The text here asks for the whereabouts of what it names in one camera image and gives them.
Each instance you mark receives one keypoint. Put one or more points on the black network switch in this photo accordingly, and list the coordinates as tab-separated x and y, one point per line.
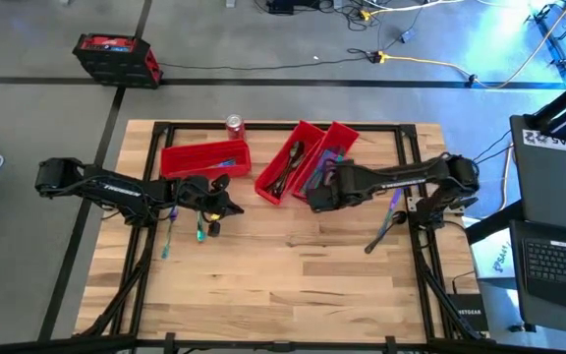
469	312

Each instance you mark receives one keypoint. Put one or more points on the red plastic bin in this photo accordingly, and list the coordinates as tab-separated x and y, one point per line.
344	133
185	169
266	189

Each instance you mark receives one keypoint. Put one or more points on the rainbow iridescent knife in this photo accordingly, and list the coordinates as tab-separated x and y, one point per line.
320	169

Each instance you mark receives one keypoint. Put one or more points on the red and black toolbox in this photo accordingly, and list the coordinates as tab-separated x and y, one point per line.
116	64

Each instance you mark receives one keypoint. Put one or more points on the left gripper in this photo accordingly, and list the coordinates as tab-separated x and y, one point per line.
204	196

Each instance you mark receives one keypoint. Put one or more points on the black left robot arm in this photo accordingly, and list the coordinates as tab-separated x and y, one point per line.
116	189

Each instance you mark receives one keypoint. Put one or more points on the black table frame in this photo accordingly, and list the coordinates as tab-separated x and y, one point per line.
283	126

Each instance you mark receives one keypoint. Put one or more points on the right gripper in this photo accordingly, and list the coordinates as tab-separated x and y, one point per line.
342	189

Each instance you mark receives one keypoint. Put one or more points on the open laptop with keyboard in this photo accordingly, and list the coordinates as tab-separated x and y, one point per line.
558	265

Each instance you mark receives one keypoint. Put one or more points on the red soda can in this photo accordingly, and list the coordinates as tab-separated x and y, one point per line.
236	130

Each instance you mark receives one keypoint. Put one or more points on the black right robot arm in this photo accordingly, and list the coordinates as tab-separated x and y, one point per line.
411	179

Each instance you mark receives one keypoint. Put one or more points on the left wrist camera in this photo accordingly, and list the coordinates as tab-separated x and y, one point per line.
214	229

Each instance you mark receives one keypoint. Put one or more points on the white printed box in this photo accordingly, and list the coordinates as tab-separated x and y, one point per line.
494	255

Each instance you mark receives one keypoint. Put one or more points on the silver spoon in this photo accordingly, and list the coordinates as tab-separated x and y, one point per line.
295	155

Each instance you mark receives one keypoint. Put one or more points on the black floor device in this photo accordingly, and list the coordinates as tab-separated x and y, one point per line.
283	6

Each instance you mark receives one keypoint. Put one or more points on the black power brick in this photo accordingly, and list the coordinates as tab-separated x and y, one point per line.
408	35

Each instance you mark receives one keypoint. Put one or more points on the grey closed laptop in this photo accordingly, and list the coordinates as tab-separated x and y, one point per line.
553	187

